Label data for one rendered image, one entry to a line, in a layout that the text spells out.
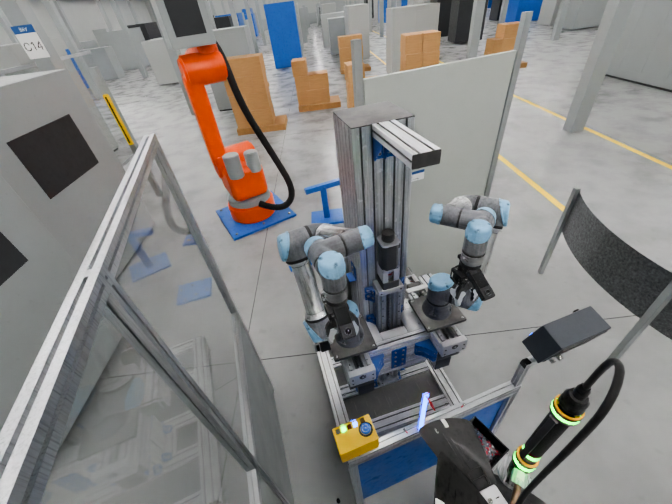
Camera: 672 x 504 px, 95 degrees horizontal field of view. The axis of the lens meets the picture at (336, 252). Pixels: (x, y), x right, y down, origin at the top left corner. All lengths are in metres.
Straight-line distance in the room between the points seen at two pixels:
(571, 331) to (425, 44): 7.62
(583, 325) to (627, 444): 1.43
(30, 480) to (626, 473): 2.81
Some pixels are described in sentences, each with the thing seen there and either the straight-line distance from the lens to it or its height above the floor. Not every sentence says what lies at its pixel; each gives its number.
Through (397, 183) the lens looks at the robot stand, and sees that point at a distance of 1.33.
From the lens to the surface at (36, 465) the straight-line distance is 0.52.
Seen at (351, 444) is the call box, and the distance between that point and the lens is 1.39.
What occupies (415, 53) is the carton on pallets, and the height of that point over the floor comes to 1.23.
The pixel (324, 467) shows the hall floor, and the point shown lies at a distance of 2.50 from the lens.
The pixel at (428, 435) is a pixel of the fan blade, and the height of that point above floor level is 1.19.
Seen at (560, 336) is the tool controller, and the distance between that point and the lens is 1.58.
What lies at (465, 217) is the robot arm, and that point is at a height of 1.75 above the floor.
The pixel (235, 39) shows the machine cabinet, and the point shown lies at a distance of 10.84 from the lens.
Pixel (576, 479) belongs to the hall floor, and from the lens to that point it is 2.74.
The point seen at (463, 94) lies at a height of 1.80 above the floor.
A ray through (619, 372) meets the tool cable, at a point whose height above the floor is 2.00.
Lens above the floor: 2.38
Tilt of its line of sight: 39 degrees down
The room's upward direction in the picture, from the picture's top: 8 degrees counter-clockwise
